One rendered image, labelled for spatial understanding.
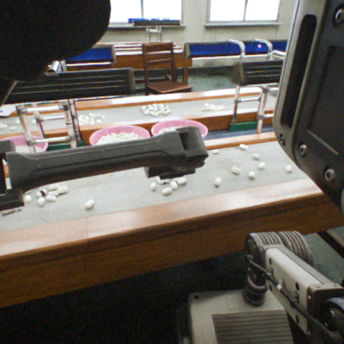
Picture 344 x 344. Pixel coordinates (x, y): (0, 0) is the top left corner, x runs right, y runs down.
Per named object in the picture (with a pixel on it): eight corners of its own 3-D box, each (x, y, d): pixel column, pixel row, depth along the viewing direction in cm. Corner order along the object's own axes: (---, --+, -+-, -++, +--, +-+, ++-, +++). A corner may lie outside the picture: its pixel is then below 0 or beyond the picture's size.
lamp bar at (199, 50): (291, 54, 151) (295, 39, 148) (186, 59, 137) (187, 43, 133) (283, 52, 158) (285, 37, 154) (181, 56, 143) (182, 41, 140)
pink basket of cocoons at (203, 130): (215, 156, 126) (216, 137, 121) (159, 164, 120) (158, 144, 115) (195, 134, 148) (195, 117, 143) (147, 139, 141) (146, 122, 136)
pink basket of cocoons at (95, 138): (161, 157, 125) (161, 138, 120) (108, 176, 111) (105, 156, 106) (132, 138, 143) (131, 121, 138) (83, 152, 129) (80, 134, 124)
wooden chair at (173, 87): (162, 132, 318) (160, 48, 270) (144, 121, 348) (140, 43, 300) (192, 123, 339) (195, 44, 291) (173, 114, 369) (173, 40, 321)
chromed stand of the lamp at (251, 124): (261, 127, 155) (277, 41, 131) (229, 132, 150) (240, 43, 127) (244, 116, 170) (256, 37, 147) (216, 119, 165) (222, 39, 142)
